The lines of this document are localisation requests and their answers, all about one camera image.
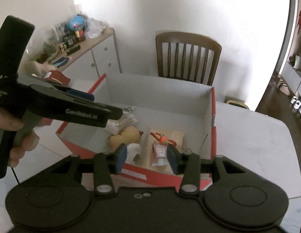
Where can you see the small wooden model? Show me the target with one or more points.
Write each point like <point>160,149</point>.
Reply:
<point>62,46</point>

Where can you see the red cardboard box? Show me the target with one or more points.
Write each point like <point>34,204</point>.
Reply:
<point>162,94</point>

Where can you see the wooden slat-back chair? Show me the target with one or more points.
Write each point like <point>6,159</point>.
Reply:
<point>189,58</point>

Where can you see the white sideboard cabinet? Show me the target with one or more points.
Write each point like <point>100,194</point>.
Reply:
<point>102,53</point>

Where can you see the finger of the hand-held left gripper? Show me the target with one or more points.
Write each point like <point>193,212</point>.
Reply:
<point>80,95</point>
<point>114,113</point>

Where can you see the beige cloth bag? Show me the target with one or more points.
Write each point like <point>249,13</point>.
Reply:
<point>36,68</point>

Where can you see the blue flat item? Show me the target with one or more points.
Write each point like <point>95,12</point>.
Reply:
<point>60,62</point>

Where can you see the beige slippers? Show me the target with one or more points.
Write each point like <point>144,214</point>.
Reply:
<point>283,87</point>

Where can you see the pair of shoes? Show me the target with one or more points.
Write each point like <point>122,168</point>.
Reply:
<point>298,105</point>

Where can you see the white round roll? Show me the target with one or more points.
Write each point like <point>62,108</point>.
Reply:
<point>134,150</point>

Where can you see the red pouch bag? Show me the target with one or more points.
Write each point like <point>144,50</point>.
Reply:
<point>57,77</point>

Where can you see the white plastic bag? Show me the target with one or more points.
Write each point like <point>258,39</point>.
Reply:
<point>94,29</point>

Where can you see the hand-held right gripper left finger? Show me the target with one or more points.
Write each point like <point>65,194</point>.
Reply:
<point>121,159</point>

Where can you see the yellow plush toy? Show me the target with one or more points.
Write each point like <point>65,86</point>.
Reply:
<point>127,137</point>

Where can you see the wet wipes pack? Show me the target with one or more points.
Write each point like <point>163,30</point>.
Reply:
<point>121,123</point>

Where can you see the person's left hand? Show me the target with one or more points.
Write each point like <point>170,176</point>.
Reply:
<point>25,143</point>

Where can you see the red and white tube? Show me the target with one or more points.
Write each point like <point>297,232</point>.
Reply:
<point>159,154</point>

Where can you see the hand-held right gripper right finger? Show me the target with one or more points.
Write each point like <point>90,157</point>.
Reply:
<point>173,160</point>

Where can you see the black remote control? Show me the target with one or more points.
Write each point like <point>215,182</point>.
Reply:
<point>74,49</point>

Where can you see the wooden stool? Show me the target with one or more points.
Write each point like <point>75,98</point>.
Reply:
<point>237,103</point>

